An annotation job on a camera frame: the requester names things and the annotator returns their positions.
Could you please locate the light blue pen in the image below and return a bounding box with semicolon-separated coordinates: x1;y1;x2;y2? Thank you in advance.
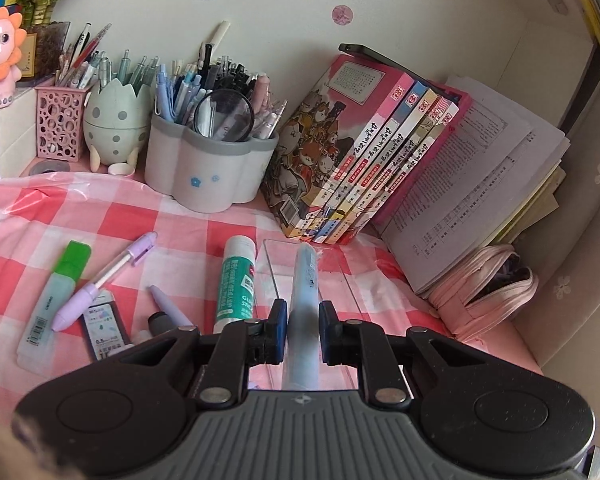
282;243;321;391

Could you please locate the green white glue stick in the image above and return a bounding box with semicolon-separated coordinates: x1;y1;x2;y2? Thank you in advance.
213;235;256;334

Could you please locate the clear plastic organizer tray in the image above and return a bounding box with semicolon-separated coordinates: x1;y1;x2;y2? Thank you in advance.
249;240;362;390

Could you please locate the lilac cartoon correction pen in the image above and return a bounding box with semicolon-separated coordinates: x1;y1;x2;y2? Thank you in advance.
148;285;194;328

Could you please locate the pencil lead refill case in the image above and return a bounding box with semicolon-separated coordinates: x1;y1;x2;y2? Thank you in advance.
80;289;131;361

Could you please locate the lilac retractable pen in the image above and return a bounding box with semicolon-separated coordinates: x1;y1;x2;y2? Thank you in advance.
50;231;158;332

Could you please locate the green highlighter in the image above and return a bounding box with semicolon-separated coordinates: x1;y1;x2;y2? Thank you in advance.
16;240;92;377

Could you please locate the black marker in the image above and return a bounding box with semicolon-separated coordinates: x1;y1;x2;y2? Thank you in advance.
147;312;175;337

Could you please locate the pink pencil case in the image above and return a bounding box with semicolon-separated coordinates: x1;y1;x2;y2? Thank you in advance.
428;245;539;342

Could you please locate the grey white flower pen holder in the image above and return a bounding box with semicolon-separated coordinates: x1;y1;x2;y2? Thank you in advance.
145;115;279;214

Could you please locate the boxed comic book set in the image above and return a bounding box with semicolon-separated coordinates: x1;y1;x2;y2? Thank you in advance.
262;53;468;243

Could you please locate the pink checkered cloth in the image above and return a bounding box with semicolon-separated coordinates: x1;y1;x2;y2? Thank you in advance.
0;171;451;411

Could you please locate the magnifying glass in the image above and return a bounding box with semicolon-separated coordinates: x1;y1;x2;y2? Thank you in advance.
192;89;254;143

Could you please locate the stack of printed papers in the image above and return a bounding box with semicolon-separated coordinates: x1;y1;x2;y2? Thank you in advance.
378;76;570;294

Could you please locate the egg shaped pen holder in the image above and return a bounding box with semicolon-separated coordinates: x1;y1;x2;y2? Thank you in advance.
83;78;154;172

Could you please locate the pink perforated pen holder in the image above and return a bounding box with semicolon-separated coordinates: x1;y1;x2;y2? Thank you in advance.
35;84;91;162

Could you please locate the white mini drawer unit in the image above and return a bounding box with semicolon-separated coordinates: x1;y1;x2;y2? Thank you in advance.
0;88;36;179

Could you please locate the pink lion toy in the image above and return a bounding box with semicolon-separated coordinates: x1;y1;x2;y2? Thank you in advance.
0;6;27;108

